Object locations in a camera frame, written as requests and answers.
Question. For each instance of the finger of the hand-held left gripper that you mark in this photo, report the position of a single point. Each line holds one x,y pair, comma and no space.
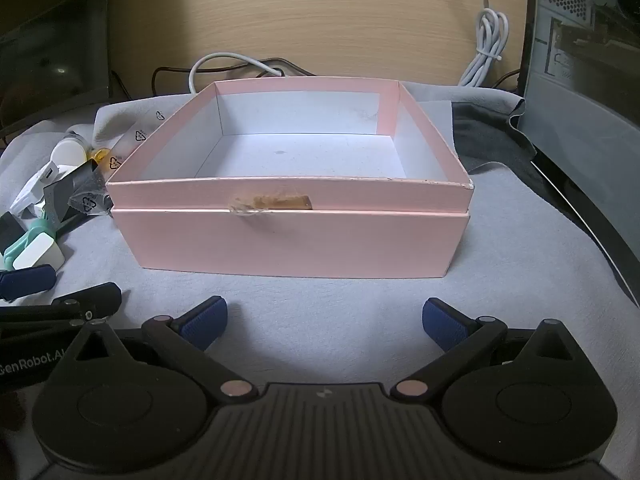
95,299
27,280

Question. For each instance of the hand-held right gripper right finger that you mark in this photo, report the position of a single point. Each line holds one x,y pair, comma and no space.
444,321

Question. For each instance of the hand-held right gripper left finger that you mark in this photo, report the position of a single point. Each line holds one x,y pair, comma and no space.
206,321

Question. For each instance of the pink cardboard box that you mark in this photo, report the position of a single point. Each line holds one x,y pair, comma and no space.
300,240

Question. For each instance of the yellow oil bottle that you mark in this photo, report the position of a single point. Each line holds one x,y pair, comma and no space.
101,154

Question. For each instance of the mint green white clip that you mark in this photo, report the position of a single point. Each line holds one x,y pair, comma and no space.
35,250

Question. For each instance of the small black block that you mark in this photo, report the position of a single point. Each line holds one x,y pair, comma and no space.
11,230

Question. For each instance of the white charger plug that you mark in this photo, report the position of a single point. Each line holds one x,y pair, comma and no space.
35,182

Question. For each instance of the grey foil packet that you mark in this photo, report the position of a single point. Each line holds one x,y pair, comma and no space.
70,190

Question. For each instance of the light grey cloth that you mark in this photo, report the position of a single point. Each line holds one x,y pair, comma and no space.
320,300

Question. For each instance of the small white bottle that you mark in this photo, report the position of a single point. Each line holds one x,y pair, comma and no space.
69,151

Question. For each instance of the clear plastic packet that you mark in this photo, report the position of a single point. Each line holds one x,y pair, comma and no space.
131,132

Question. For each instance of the dark grey cloth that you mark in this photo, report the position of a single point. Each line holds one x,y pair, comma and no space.
492,135

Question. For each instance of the black monitor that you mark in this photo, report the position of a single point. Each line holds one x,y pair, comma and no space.
50,45

